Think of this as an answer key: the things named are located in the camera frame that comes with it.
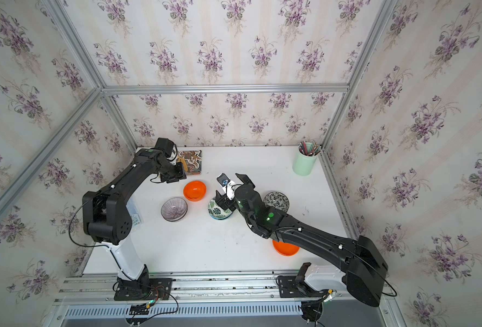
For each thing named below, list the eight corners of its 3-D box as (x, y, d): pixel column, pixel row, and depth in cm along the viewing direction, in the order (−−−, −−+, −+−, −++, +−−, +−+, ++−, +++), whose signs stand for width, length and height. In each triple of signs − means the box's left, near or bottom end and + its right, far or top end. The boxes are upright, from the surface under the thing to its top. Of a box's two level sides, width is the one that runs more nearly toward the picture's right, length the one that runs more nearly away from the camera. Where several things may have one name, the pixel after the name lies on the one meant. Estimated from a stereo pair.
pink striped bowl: (161, 223, 90) (157, 219, 86) (166, 202, 96) (164, 197, 93) (186, 223, 90) (184, 219, 86) (190, 202, 97) (188, 197, 93)
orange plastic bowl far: (183, 201, 98) (181, 197, 94) (187, 185, 104) (185, 180, 100) (205, 202, 98) (203, 197, 94) (207, 185, 104) (206, 180, 101)
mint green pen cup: (294, 176, 108) (301, 157, 96) (291, 160, 115) (296, 141, 104) (315, 176, 108) (324, 157, 96) (311, 160, 115) (319, 141, 104)
